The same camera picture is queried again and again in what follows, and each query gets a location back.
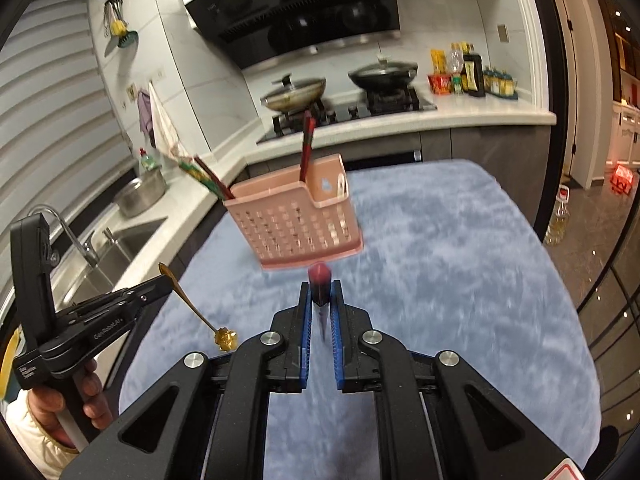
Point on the blue fleece table cloth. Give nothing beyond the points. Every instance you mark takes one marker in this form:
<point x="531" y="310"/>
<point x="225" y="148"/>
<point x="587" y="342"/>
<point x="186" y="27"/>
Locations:
<point x="448" y="263"/>

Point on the white hanging towel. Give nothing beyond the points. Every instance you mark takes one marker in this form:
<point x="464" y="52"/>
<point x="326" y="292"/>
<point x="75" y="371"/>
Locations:
<point x="166" y="137"/>

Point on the clear oil bottle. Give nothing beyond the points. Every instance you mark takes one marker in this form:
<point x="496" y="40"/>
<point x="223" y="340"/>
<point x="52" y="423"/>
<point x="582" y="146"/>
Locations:
<point x="455" y="67"/>

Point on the dark maroon chopstick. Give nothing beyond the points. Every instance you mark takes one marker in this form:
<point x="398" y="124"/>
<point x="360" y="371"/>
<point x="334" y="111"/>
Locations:
<point x="309" y="123"/>

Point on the black gas stove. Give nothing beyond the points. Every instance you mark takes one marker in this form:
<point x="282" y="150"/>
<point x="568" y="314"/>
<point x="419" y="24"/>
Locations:
<point x="328" y="113"/>

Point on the person's left hand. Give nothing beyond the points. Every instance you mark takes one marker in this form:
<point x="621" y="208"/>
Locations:
<point x="49" y="408"/>

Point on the stainless steel sink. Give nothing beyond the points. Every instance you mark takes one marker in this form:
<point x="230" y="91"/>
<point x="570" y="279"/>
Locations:
<point x="115" y="257"/>

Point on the steel mixing bowl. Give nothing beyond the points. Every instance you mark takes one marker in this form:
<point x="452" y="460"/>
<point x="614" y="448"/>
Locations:
<point x="141" y="194"/>

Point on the pink perforated utensil holder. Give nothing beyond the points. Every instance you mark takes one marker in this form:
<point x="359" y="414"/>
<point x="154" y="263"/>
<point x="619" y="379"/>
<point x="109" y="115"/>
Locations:
<point x="289" y="223"/>

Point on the dark soy sauce bottle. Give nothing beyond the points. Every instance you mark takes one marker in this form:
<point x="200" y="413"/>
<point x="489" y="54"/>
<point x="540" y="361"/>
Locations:
<point x="472" y="73"/>

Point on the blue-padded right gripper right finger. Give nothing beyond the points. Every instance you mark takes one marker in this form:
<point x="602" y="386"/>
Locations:
<point x="338" y="338"/>

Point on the black frying pan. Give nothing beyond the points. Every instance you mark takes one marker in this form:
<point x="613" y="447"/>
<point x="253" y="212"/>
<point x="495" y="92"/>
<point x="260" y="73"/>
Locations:
<point x="384" y="76"/>

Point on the purple hanging cloth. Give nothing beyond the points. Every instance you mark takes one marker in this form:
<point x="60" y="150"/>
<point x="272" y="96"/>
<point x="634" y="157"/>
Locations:
<point x="145" y="115"/>

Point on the green chopstick with gold band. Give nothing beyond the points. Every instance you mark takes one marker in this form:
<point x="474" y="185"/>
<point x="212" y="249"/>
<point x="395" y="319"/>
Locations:
<point x="199" y="175"/>

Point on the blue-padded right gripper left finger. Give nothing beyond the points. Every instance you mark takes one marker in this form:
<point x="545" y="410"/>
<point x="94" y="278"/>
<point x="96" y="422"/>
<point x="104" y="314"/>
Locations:
<point x="305" y="339"/>

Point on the yellow oil bottle on floor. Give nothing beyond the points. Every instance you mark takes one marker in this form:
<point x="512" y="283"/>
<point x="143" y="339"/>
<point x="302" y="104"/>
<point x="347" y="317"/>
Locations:
<point x="559" y="218"/>

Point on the red snack package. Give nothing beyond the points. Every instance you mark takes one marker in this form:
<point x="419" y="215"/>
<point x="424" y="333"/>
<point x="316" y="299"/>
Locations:
<point x="440" y="84"/>

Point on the red floor box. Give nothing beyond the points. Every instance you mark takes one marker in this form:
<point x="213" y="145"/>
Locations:
<point x="622" y="179"/>

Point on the wok with glass lid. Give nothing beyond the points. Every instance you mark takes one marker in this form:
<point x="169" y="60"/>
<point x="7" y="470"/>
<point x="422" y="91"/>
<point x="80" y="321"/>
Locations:
<point x="293" y="95"/>

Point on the black range hood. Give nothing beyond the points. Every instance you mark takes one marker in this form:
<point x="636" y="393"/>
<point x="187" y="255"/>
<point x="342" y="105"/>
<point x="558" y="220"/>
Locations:
<point x="253" y="32"/>

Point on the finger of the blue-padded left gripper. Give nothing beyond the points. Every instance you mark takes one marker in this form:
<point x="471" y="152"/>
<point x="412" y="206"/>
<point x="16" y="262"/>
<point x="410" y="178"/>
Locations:
<point x="149" y="291"/>

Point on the hanging kitchen utensil rack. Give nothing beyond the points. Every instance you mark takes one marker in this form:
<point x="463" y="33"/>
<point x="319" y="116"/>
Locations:
<point x="116" y="29"/>

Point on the green dish soap bottle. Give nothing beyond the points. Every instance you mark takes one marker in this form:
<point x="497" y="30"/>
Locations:
<point x="147" y="161"/>

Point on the dark red chopstick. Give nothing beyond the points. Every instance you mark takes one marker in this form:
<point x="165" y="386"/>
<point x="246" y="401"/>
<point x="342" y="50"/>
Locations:
<point x="212" y="177"/>

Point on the chrome sink faucet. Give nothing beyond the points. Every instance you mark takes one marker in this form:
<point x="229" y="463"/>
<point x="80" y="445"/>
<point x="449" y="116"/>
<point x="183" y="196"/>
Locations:
<point x="85" y="248"/>

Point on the red patterned chopstick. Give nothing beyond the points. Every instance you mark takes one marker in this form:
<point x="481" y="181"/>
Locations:
<point x="320" y="282"/>

